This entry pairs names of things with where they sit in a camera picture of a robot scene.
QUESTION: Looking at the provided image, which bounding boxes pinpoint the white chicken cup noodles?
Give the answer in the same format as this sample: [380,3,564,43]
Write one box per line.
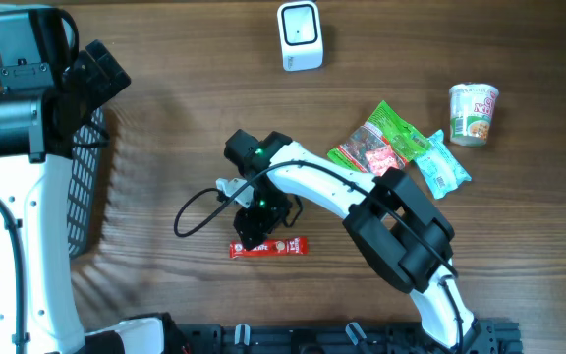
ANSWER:
[449,83,499,147]

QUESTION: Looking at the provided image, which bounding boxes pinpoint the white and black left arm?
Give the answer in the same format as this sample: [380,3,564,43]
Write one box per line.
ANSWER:
[0,5,166,353]

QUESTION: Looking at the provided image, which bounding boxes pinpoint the small orange juice carton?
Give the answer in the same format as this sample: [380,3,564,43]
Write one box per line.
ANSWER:
[365,145,406,176]

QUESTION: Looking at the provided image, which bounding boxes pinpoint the white cube barcode scanner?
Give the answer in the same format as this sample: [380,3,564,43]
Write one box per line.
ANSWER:
[277,1,324,72]

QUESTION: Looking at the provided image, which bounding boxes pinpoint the green gummy candy bag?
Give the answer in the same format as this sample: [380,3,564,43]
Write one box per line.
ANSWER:
[327,101,430,174]

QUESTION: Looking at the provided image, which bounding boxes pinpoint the red Nescafe coffee stick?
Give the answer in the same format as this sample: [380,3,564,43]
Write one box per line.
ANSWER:
[229,237,309,259]

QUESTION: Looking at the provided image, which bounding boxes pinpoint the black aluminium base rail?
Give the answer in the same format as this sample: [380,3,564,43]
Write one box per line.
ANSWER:
[85,322,524,354]

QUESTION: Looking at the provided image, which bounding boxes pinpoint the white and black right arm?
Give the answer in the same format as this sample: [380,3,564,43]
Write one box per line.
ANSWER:
[224,130,475,352]

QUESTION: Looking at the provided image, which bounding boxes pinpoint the light teal packet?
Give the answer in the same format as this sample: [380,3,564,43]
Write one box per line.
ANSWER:
[415,130,472,200]

